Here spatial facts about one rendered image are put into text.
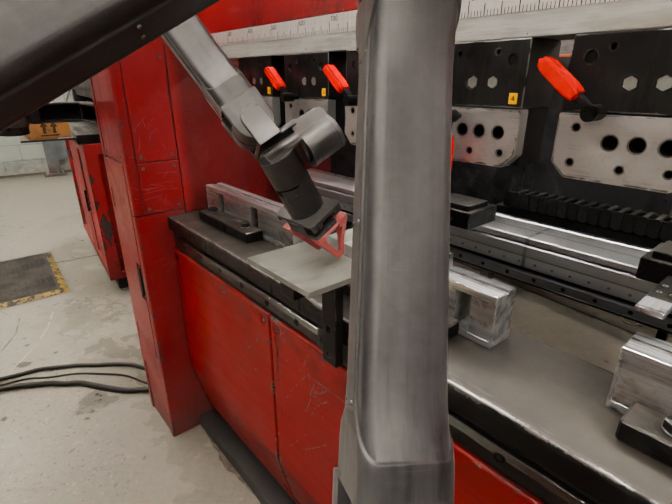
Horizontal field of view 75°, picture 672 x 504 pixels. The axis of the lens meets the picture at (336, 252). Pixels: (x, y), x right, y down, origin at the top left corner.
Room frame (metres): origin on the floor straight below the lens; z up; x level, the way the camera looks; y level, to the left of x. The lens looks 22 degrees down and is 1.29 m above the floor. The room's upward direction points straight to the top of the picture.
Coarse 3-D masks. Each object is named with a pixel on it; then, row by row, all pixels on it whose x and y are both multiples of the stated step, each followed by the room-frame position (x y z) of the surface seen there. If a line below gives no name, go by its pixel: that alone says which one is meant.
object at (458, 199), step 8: (456, 200) 0.97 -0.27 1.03; (464, 200) 0.97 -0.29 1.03; (472, 200) 0.97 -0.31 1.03; (480, 200) 0.97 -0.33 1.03; (456, 208) 0.94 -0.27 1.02; (464, 208) 0.92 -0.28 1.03; (472, 208) 0.93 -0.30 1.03; (480, 208) 0.94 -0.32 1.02; (488, 208) 0.95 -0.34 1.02; (496, 208) 0.97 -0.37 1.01; (456, 216) 0.92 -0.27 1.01; (464, 216) 0.91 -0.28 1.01; (472, 216) 0.91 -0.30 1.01; (480, 216) 0.93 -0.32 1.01; (488, 216) 0.95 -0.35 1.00; (456, 224) 0.92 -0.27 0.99; (464, 224) 0.91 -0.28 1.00; (472, 224) 0.91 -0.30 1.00; (480, 224) 0.93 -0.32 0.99
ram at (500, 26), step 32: (224, 0) 1.21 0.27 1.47; (256, 0) 1.10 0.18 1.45; (288, 0) 1.01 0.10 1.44; (320, 0) 0.93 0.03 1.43; (352, 0) 0.86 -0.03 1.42; (640, 0) 0.52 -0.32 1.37; (352, 32) 0.86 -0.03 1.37; (480, 32) 0.66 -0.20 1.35; (512, 32) 0.63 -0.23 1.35; (544, 32) 0.60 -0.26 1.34; (576, 32) 0.57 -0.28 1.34
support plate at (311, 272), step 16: (256, 256) 0.71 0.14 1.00; (272, 256) 0.71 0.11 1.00; (288, 256) 0.71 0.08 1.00; (304, 256) 0.71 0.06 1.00; (320, 256) 0.71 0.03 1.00; (272, 272) 0.65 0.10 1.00; (288, 272) 0.65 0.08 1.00; (304, 272) 0.65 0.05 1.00; (320, 272) 0.65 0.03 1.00; (336, 272) 0.65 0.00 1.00; (304, 288) 0.59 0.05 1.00; (320, 288) 0.59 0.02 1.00
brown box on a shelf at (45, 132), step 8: (32, 128) 2.37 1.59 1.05; (40, 128) 2.39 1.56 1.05; (48, 128) 2.41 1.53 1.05; (56, 128) 2.44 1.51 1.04; (64, 128) 2.46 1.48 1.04; (24, 136) 2.48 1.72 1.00; (32, 136) 2.36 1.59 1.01; (40, 136) 2.38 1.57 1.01; (48, 136) 2.41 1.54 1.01; (56, 136) 2.43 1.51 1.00; (64, 136) 2.46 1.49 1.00; (72, 136) 2.46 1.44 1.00
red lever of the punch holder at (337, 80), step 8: (328, 64) 0.86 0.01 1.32; (328, 72) 0.85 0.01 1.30; (336, 72) 0.85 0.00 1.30; (336, 80) 0.83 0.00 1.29; (344, 80) 0.84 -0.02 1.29; (336, 88) 0.83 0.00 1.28; (344, 88) 0.83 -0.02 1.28; (344, 96) 0.81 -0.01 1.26; (352, 96) 0.81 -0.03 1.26; (344, 104) 0.81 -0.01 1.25; (352, 104) 0.81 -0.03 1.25
